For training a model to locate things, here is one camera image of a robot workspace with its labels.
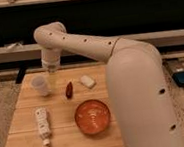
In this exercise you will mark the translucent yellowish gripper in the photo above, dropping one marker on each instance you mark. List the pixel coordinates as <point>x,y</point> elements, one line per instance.
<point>52,80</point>

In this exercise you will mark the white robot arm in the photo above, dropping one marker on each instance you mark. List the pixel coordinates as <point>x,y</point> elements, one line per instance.
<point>136,84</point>

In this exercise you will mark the white plastic cup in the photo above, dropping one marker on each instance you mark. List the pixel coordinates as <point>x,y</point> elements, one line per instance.
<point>40,85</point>

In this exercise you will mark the red chili pepper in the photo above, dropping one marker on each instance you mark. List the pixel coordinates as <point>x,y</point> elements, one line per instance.
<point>69,90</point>

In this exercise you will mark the white soap bar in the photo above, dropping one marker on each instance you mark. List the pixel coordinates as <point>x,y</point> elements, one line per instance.
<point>87,81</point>

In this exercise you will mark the wooden table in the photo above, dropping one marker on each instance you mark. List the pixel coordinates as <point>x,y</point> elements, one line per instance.
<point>65,133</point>

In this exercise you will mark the white squeeze bottle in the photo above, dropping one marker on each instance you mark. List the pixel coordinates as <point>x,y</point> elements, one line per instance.
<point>43,126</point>

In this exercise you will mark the orange bowl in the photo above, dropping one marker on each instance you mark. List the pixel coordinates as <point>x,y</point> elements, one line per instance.
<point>92,117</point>

